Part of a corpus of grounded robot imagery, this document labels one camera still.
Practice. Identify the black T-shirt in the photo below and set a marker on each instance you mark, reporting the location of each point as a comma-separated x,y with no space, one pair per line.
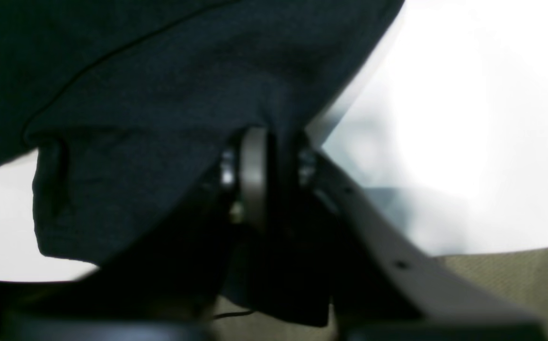
129,102

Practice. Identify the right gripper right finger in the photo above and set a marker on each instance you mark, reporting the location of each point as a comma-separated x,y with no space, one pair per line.
386,289

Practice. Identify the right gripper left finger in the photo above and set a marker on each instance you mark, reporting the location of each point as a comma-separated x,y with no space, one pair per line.
163,287

